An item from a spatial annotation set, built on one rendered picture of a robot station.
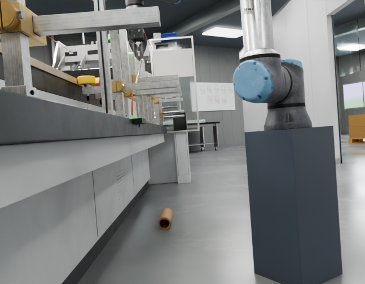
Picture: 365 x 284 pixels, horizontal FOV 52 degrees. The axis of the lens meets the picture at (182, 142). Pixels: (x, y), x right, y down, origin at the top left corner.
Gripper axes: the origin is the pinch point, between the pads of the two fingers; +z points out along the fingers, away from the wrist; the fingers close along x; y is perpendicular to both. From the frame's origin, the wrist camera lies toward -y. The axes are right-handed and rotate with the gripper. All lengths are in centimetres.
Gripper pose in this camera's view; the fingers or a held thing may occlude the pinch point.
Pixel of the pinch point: (139, 58)
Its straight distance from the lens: 194.3
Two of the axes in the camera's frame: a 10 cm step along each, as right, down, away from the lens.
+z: 0.7, 10.0, 0.3
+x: 10.0, -0.7, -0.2
